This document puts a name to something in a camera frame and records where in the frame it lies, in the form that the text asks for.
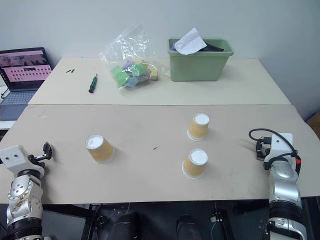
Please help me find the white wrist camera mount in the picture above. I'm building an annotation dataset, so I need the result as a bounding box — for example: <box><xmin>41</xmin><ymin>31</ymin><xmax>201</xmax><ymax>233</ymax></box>
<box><xmin>0</xmin><ymin>145</ymin><xmax>34</xmax><ymax>176</ymax></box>
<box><xmin>264</xmin><ymin>132</ymin><xmax>298</xmax><ymax>163</ymax></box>

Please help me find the white crumpled paper sheet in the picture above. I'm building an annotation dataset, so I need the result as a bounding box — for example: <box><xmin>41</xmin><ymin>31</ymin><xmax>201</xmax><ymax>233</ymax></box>
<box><xmin>174</xmin><ymin>27</ymin><xmax>208</xmax><ymax>56</ymax></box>

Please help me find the green plastic bin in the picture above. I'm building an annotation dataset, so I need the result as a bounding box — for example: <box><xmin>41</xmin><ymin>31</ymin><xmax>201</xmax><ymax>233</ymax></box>
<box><xmin>167</xmin><ymin>37</ymin><xmax>235</xmax><ymax>82</ymax></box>

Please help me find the brown ribbed paper cup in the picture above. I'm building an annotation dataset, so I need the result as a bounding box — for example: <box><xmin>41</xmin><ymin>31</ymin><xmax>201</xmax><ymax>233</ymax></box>
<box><xmin>85</xmin><ymin>134</ymin><xmax>117</xmax><ymax>165</ymax></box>
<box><xmin>181</xmin><ymin>148</ymin><xmax>209</xmax><ymax>180</ymax></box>
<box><xmin>187</xmin><ymin>113</ymin><xmax>210</xmax><ymax>142</ymax></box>

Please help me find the open grey laptop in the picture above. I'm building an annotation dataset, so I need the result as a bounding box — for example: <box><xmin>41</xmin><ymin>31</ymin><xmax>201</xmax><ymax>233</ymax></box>
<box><xmin>0</xmin><ymin>47</ymin><xmax>53</xmax><ymax>122</ymax></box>

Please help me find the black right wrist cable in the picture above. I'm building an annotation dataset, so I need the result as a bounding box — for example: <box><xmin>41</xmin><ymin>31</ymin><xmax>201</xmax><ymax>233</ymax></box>
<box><xmin>248</xmin><ymin>128</ymin><xmax>276</xmax><ymax>146</ymax></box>

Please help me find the brown cardboard box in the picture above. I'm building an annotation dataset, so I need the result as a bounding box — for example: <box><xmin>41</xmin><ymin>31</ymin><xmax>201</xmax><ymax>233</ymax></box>
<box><xmin>305</xmin><ymin>111</ymin><xmax>320</xmax><ymax>140</ymax></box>

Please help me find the dark cloth in bin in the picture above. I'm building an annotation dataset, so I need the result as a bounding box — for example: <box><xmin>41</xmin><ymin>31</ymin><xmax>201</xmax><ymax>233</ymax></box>
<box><xmin>199</xmin><ymin>42</ymin><xmax>225</xmax><ymax>53</ymax></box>

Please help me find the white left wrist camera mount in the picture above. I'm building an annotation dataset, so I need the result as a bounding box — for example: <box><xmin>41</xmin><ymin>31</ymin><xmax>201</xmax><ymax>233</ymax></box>
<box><xmin>0</xmin><ymin>145</ymin><xmax>34</xmax><ymax>176</ymax></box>

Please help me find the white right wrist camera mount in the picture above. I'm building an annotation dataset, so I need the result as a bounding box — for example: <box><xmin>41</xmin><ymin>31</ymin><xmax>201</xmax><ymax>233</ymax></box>
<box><xmin>264</xmin><ymin>132</ymin><xmax>298</xmax><ymax>163</ymax></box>

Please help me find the clear bag of coloured blocks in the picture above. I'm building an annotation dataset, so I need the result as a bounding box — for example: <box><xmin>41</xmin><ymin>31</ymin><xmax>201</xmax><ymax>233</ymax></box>
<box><xmin>98</xmin><ymin>22</ymin><xmax>171</xmax><ymax>99</ymax></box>

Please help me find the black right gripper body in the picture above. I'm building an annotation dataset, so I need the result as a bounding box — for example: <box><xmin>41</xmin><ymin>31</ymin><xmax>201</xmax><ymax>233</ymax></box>
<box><xmin>259</xmin><ymin>136</ymin><xmax>273</xmax><ymax>159</ymax></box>

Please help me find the dark rounded robot foot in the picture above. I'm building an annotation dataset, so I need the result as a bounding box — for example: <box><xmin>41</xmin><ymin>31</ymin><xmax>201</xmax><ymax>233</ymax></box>
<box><xmin>108</xmin><ymin>212</ymin><xmax>141</xmax><ymax>240</ymax></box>
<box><xmin>175</xmin><ymin>214</ymin><xmax>202</xmax><ymax>240</ymax></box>

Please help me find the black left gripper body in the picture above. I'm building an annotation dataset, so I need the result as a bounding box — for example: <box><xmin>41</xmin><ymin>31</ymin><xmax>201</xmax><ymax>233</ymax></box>
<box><xmin>26</xmin><ymin>154</ymin><xmax>47</xmax><ymax>176</ymax></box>

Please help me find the green handled screwdriver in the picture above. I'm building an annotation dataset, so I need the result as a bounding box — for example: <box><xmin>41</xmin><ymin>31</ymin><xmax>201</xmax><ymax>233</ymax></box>
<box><xmin>87</xmin><ymin>73</ymin><xmax>99</xmax><ymax>94</ymax></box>

